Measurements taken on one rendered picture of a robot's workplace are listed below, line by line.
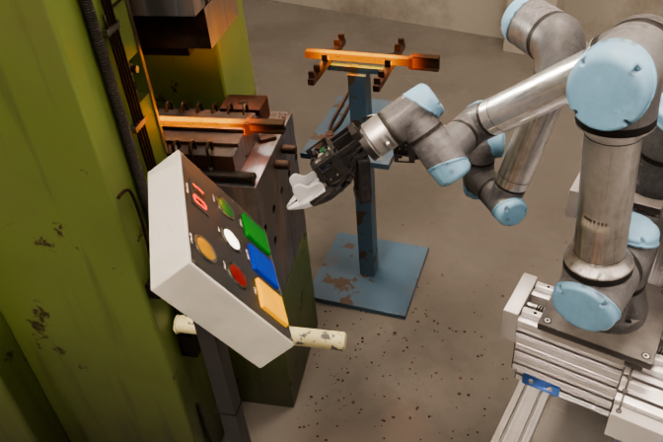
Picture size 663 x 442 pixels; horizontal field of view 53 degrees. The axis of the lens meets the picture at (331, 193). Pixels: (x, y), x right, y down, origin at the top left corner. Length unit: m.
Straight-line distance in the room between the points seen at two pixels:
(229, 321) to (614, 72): 0.70
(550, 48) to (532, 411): 1.06
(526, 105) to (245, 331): 0.65
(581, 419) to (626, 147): 1.15
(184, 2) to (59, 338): 0.94
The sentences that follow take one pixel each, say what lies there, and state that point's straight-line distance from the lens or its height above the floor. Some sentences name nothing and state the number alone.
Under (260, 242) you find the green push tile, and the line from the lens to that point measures 1.35.
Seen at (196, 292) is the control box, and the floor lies 1.14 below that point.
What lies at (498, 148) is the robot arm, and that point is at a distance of 1.64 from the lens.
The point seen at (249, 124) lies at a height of 1.01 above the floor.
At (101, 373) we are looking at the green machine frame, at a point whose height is 0.47.
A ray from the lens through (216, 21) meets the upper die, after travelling 1.56.
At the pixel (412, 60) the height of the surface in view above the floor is 0.97.
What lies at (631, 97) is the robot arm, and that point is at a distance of 1.00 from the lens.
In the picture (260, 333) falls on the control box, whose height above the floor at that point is 1.01.
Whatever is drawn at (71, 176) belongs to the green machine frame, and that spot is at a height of 1.13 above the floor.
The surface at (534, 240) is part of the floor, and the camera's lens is 2.91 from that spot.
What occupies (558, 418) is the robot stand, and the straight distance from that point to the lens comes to 2.07.
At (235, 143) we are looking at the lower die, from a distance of 1.70.
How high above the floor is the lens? 1.87
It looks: 37 degrees down
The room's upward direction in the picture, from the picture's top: 5 degrees counter-clockwise
